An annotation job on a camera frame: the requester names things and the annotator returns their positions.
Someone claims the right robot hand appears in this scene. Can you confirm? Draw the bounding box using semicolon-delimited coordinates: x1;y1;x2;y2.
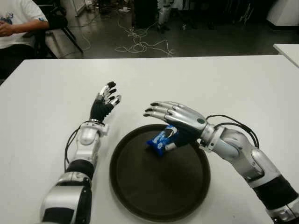
142;101;208;150

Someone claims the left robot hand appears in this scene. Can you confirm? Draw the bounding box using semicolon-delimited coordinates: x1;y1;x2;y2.
90;81;122;123

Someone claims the blue Oreo packet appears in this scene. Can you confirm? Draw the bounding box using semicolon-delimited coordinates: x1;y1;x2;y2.
146;125;179;157

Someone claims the round dark brown tray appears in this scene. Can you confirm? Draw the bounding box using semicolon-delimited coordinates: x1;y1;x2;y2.
109;123;211;222

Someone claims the black chair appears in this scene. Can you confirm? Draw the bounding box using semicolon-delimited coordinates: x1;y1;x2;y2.
35;0;84;59

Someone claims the white side table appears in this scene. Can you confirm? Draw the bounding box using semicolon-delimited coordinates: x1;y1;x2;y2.
272;43;299;65

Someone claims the person in white t-shirt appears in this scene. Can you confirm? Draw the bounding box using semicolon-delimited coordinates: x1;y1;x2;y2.
0;0;50;80

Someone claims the white cabinet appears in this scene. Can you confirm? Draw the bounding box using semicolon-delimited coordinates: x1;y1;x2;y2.
266;0;299;30

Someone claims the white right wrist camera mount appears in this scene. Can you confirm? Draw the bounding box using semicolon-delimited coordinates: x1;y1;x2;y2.
198;137;214;153

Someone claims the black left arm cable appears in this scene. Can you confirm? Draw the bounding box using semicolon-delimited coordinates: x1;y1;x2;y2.
64;121;82;168

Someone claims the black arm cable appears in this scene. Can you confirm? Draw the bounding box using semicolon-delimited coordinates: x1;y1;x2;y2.
64;121;82;168
206;113;260;149

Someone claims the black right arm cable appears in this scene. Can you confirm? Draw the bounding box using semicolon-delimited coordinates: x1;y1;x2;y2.
206;113;260;149

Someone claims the white floor cable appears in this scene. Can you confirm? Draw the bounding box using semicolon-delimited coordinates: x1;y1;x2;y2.
114;14;175;58

